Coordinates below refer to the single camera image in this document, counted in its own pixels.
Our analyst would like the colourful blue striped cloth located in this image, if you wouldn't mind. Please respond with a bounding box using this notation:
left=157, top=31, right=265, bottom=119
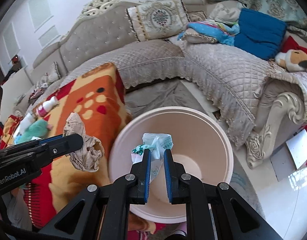
left=177, top=20, right=240, bottom=46

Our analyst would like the teal plush toy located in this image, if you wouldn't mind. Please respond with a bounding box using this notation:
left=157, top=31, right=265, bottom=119
left=14, top=119, right=53, bottom=145

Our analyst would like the pile of clothes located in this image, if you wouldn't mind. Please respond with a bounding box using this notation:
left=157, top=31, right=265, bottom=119
left=15, top=73, right=50, bottom=106

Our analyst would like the brown paper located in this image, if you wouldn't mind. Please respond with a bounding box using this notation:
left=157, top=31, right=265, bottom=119
left=62, top=112, right=105, bottom=172

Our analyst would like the white thermos bottle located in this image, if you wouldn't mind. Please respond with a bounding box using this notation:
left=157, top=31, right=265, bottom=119
left=13, top=113, right=36, bottom=139

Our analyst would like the pink plastic trash bin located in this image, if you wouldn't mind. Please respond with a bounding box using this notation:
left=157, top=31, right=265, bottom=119
left=108, top=107, right=234, bottom=224

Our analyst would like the small pink label bottle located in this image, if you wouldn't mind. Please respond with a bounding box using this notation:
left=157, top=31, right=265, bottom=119
left=36, top=96, right=58, bottom=117

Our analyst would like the beige tufted sofa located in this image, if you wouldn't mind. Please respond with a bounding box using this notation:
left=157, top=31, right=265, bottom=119
left=25, top=0, right=307, bottom=168

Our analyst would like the blue cushion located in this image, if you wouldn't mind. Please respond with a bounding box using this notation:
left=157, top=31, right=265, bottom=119
left=234, top=8, right=287, bottom=60

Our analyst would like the embroidered beige cushion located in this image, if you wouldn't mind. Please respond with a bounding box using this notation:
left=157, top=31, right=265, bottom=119
left=126, top=0, right=190, bottom=42

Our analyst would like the white green plastic wrapper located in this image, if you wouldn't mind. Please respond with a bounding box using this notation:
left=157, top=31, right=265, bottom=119
left=131, top=133, right=174, bottom=181

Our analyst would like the plush toy with red hat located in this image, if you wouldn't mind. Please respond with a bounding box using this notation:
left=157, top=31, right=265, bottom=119
left=275, top=36, right=307, bottom=73

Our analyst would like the orange red patterned blanket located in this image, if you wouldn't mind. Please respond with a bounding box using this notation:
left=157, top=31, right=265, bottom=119
left=0, top=63, right=124, bottom=239

